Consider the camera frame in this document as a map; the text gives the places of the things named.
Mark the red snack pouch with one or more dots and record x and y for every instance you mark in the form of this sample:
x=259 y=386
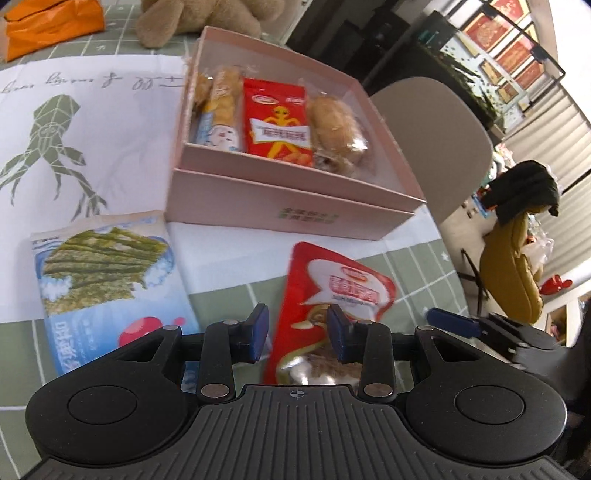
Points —
x=323 y=286

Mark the brown teddy bear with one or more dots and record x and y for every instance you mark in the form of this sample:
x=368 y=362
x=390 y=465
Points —
x=198 y=18

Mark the blue biscuit packet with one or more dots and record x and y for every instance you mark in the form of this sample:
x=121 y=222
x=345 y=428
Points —
x=224 y=106

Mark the seaweed snack packet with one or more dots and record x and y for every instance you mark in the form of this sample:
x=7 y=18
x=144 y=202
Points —
x=106 y=277

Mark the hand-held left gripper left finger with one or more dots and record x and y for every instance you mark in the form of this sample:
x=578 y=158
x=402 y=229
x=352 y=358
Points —
x=256 y=332

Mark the orange plastic bag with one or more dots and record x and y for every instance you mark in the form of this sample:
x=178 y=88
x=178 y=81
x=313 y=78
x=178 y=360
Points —
x=51 y=27

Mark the yellow chair with dark jacket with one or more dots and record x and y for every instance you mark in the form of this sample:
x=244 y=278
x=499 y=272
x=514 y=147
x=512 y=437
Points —
x=503 y=267

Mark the black metal frame cabinet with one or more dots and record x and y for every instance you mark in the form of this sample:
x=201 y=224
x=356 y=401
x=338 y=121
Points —
x=360 y=41

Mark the pink cardboard box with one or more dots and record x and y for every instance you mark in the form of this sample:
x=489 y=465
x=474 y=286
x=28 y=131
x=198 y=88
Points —
x=277 y=198

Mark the red toy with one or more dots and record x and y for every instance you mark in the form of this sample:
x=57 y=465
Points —
x=556 y=285

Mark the bread snack packet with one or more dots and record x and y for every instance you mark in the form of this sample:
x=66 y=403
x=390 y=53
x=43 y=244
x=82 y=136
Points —
x=334 y=129

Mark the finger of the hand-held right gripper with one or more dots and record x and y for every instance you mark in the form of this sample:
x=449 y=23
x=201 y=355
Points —
x=450 y=320

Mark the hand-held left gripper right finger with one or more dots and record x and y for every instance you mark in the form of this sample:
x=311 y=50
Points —
x=338 y=332

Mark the red packet with orange sticks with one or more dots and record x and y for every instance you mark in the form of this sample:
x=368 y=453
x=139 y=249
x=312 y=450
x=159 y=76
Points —
x=277 y=134

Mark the clear packet of fried twists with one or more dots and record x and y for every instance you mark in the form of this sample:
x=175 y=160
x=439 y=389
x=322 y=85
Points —
x=201 y=87

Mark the beige chair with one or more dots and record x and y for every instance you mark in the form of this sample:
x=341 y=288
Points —
x=443 y=138

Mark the black jacket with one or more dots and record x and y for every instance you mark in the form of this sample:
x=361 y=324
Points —
x=521 y=189

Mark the wall of red framed pictures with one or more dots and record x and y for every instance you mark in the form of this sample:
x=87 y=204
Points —
x=512 y=55

